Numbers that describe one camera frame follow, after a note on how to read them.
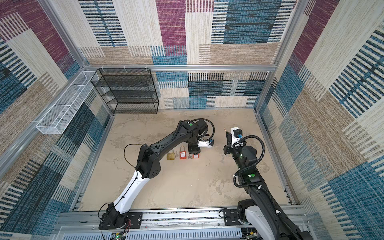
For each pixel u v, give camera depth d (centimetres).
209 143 83
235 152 67
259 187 53
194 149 83
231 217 73
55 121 71
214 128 85
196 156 93
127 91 111
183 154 94
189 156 95
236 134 63
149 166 59
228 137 73
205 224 73
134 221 73
